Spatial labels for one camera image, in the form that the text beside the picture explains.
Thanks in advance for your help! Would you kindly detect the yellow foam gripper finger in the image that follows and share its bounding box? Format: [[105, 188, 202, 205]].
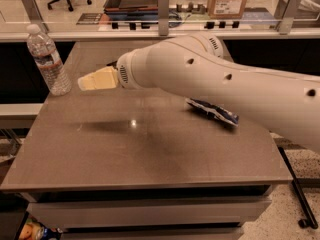
[[78, 66, 119, 91]]

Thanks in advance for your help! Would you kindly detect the black rxbar chocolate wrapper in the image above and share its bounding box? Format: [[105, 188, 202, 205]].
[[106, 61, 117, 67]]

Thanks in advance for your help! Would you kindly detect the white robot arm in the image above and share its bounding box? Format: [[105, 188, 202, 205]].
[[78, 32, 320, 153]]

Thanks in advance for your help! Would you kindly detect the clear plastic water bottle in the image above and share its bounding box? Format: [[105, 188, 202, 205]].
[[27, 24, 71, 96]]

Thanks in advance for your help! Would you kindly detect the glass barrier panel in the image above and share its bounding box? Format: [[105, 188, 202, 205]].
[[0, 0, 320, 32]]

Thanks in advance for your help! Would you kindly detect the grey open bin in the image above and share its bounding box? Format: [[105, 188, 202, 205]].
[[104, 0, 158, 12]]

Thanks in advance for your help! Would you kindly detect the blue chip bag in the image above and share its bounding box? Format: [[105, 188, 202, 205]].
[[185, 98, 239, 126]]

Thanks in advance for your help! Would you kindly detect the cardboard box with label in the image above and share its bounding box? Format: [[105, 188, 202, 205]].
[[207, 0, 247, 19]]

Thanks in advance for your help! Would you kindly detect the grey table drawer front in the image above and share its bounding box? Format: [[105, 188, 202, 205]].
[[28, 196, 271, 229]]

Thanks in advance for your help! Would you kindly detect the snack bin with fruit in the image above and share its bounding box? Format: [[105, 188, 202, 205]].
[[18, 216, 63, 240]]

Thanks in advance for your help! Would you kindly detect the black floor bar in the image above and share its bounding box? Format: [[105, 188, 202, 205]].
[[278, 147, 320, 229]]

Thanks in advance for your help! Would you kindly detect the middle metal barrier post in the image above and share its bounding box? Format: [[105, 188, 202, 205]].
[[158, 0, 169, 36]]

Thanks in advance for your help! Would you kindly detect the metal barrier post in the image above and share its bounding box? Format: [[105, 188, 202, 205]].
[[277, 0, 301, 35], [21, 0, 49, 33], [158, 0, 169, 36]]

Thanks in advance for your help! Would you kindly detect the left metal barrier post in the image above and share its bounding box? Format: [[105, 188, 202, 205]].
[[21, 0, 49, 33]]

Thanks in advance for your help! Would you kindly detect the right metal barrier post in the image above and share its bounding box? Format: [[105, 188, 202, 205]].
[[277, 0, 301, 35]]

